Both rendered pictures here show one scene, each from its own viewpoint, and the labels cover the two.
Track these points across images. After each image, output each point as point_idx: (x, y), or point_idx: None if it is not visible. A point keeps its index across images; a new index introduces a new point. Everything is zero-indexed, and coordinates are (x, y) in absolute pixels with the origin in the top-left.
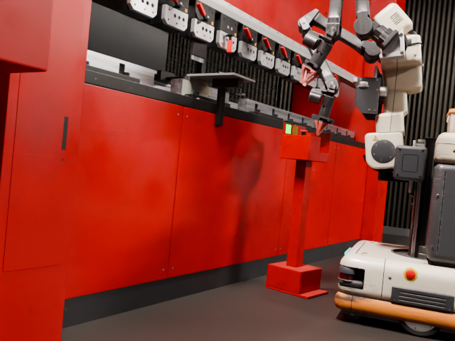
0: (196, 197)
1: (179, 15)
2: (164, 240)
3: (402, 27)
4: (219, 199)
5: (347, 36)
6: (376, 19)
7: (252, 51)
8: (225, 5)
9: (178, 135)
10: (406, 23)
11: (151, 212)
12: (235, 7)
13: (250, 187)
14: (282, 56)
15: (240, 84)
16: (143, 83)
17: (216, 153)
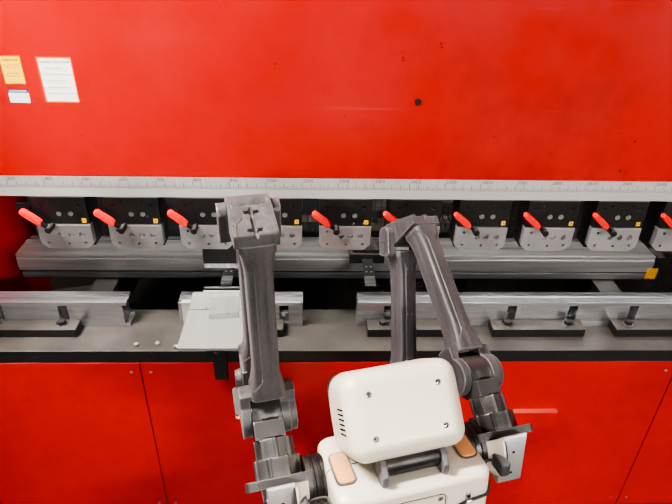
0: (198, 446)
1: (142, 232)
2: (151, 481)
3: (346, 451)
4: (251, 448)
5: (438, 309)
6: (329, 387)
7: (355, 236)
8: (256, 185)
9: (140, 392)
10: (348, 451)
11: (119, 459)
12: (290, 178)
13: (332, 436)
14: (474, 220)
15: (210, 352)
16: (104, 319)
17: (230, 404)
